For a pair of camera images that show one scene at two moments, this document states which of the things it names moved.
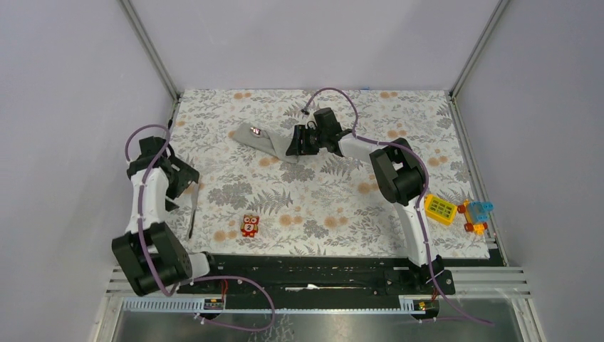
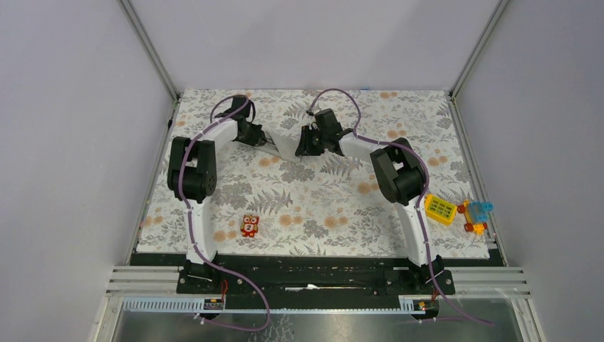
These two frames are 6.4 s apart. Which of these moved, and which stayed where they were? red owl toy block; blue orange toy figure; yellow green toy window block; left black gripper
Moved: left black gripper
Stayed: red owl toy block; blue orange toy figure; yellow green toy window block
